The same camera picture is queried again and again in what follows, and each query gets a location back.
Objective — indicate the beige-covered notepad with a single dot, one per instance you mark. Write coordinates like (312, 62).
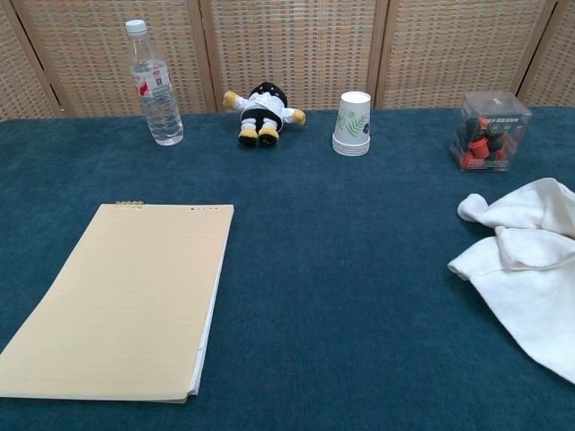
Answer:
(112, 305)

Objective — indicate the blue-green table cover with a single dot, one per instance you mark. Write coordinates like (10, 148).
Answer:
(323, 269)

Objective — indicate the black and white plush doll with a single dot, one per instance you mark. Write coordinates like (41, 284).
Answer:
(264, 112)

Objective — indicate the stack of paper cups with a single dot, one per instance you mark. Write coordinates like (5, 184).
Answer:
(352, 128)

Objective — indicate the woven rattan folding screen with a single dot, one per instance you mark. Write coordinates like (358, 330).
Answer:
(287, 49)

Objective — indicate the clear plastic water bottle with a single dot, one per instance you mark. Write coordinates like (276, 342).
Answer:
(155, 103)

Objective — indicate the clear box of red-black parts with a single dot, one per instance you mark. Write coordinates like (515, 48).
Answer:
(487, 134)

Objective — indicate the white cloth towel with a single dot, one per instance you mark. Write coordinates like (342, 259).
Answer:
(525, 269)

